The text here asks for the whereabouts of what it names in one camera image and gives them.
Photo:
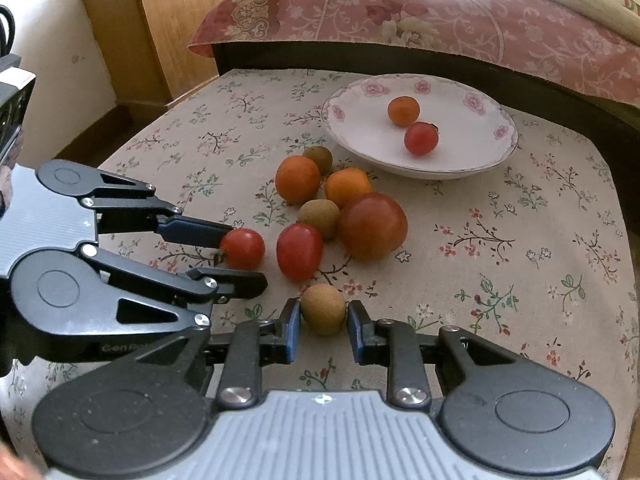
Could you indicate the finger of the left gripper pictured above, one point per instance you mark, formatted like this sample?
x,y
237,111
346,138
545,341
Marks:
x,y
230,284
183,230

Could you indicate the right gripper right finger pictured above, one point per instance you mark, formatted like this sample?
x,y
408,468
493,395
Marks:
x,y
500,411

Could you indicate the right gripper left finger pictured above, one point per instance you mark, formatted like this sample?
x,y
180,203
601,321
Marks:
x,y
145,413

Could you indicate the round red tomato with stem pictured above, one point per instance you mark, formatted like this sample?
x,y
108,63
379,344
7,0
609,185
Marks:
x,y
243,249

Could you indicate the oblong red tomato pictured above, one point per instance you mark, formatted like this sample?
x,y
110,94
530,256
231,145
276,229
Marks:
x,y
299,251

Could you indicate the brown kiwi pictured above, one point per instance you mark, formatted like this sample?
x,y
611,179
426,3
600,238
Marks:
x,y
321,156
322,215
323,308

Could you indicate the small red cherry tomato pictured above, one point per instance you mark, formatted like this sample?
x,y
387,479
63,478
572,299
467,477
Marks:
x,y
421,138

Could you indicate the small orange tangerine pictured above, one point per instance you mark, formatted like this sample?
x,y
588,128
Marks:
x,y
403,111

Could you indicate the floral tablecloth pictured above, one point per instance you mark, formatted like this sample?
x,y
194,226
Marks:
x,y
532,255

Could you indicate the wooden nightstand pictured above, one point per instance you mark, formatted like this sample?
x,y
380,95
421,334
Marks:
x,y
145,47

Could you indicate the white floral plate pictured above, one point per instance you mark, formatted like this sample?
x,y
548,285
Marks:
x,y
475,132

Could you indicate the pink floral bed sheet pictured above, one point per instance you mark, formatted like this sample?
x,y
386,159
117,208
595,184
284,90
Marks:
x,y
535,37

